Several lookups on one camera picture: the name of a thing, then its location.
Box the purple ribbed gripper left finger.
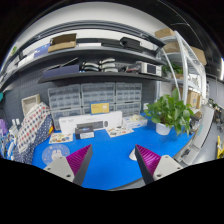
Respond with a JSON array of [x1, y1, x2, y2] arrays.
[[44, 145, 93, 186]]

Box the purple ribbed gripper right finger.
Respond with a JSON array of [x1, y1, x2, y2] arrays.
[[135, 145, 182, 185]]

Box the white computer mouse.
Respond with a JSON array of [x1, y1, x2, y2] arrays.
[[129, 149, 137, 161]]

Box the left sticker sheet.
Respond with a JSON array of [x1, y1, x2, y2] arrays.
[[49, 133, 73, 144]]

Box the sticker sheet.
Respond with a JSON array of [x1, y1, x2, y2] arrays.
[[107, 127, 134, 138], [49, 133, 73, 144]]

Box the small black white box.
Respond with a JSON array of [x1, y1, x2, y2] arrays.
[[75, 126, 95, 140]]

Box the blue desk mat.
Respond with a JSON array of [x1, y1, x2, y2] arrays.
[[31, 113, 194, 191]]

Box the white clear packaged box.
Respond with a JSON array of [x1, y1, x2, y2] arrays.
[[122, 115, 148, 129]]

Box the right sticker sheet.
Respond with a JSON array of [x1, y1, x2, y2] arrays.
[[107, 127, 134, 138]]

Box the green potted plant white pot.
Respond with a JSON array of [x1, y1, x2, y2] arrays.
[[144, 88, 193, 136]]

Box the checkered fabric bag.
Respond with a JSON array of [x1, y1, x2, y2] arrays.
[[13, 102, 53, 164]]

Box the long white product box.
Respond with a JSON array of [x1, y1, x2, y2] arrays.
[[59, 111, 122, 134]]

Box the yellow and blue card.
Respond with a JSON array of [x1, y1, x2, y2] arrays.
[[90, 102, 109, 114]]

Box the grey drawer organiser cabinets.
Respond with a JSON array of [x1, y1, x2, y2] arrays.
[[48, 82, 142, 130]]

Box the white electronic instrument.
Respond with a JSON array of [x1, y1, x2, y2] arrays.
[[136, 61, 161, 76]]

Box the dark blue flat box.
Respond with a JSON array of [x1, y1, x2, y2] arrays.
[[43, 65, 79, 79]]

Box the stack of white headsets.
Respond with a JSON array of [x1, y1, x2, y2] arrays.
[[81, 58, 118, 72]]

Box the white metal shelving rack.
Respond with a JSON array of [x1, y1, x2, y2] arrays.
[[155, 28, 208, 105]]

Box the black device top shelf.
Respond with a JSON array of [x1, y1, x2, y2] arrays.
[[120, 37, 143, 52]]

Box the open cardboard box top shelf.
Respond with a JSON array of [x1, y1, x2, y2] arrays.
[[48, 33, 76, 52]]

